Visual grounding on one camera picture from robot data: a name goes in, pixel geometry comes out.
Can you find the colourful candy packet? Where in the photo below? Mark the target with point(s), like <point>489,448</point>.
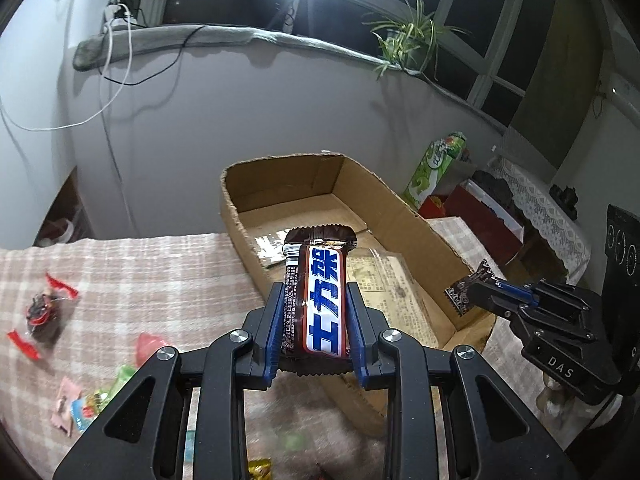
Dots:
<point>89,409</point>

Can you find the white power strip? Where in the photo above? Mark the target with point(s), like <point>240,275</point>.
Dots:
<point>117,16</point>

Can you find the brown curtain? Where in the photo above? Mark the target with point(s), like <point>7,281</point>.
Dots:
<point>555,70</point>

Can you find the dark object on lace cloth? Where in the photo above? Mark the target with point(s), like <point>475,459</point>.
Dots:
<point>563,196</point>

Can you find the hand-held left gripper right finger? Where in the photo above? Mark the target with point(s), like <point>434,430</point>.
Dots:
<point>356,332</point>

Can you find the red cardboard box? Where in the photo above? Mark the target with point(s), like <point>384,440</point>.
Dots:
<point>475,210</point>

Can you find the green printed box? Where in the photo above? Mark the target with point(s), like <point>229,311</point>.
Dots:
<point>434,170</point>

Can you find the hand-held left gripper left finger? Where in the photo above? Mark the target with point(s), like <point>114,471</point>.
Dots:
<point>273,332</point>

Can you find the dark candy with red ends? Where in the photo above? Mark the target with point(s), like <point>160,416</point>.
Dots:
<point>42,312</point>

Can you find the green candy packet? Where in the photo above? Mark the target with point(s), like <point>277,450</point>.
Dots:
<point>122,379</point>

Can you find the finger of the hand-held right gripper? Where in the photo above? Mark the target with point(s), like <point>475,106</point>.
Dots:
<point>517,292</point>
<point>492,302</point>

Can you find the small dark candy wrapper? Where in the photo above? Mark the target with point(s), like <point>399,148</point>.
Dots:
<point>465,290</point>

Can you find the small pink candy packet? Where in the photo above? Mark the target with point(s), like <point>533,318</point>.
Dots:
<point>65,405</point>

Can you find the black tripod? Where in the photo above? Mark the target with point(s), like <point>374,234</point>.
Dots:
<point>300,5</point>

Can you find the brown chocolate bar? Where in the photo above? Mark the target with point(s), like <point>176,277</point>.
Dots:
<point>322,300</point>

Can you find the pink round candy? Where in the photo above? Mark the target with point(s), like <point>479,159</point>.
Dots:
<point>150,347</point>

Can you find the white lace cloth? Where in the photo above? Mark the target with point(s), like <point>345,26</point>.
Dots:
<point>542,205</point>

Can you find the checked tablecloth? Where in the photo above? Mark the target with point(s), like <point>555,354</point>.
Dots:
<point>150,270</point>

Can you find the potted spider plant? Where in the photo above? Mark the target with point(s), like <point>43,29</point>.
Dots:
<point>405,35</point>

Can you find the yellow candy wrapper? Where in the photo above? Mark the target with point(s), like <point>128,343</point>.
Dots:
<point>260,470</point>

